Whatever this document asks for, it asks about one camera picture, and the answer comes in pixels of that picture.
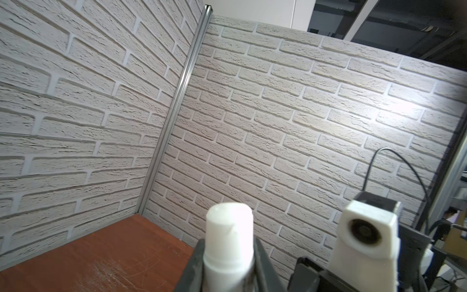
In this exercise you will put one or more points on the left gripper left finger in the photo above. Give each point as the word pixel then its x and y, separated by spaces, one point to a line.
pixel 191 279

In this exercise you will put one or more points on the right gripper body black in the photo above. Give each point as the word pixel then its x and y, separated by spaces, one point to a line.
pixel 414 272

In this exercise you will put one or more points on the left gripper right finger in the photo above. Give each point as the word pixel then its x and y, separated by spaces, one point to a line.
pixel 265 277

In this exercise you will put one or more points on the white glue stick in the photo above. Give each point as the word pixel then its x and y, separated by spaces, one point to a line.
pixel 228 259

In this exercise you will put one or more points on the white ceiling beam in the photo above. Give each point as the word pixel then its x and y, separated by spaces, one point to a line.
pixel 362 16

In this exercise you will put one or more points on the right aluminium corner post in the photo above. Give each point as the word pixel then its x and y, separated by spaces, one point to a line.
pixel 175 107

